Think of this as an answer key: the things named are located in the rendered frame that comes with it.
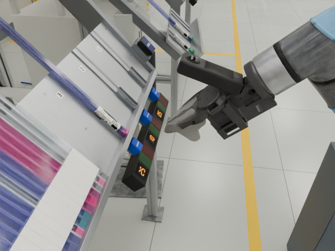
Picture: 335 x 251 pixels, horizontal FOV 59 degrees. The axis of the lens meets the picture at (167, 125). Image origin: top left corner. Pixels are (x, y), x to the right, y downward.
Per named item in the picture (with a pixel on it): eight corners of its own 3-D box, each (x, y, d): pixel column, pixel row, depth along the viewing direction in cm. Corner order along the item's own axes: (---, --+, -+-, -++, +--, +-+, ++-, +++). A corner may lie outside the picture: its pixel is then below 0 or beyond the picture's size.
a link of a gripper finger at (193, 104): (180, 145, 62) (216, 124, 58) (161, 126, 60) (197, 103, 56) (181, 136, 65) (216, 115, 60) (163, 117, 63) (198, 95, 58)
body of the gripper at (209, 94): (221, 142, 55) (280, 110, 50) (191, 111, 52) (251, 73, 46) (221, 119, 61) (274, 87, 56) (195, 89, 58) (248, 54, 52)
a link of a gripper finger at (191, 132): (178, 155, 60) (215, 134, 55) (158, 136, 58) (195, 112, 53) (180, 145, 62) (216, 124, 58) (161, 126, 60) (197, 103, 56)
